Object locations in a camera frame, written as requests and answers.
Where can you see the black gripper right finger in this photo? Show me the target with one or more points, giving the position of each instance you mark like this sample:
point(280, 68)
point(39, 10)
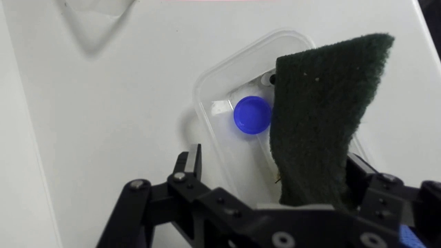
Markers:
point(359, 178)

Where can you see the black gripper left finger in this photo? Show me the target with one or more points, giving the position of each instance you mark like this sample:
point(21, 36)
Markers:
point(186, 174)

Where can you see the dark green scouring pad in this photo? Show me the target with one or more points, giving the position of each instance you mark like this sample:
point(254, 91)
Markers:
point(320, 99)

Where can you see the blue cloth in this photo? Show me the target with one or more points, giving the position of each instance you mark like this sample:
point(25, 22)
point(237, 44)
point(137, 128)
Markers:
point(408, 239)

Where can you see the blue bottle cap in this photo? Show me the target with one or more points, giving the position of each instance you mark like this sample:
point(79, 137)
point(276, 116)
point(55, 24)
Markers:
point(252, 115)

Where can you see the clear plastic container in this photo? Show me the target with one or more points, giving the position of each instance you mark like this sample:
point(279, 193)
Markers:
point(247, 159)

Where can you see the small clear plastic bag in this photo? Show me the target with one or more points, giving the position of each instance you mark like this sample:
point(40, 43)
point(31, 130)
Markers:
point(94, 22)

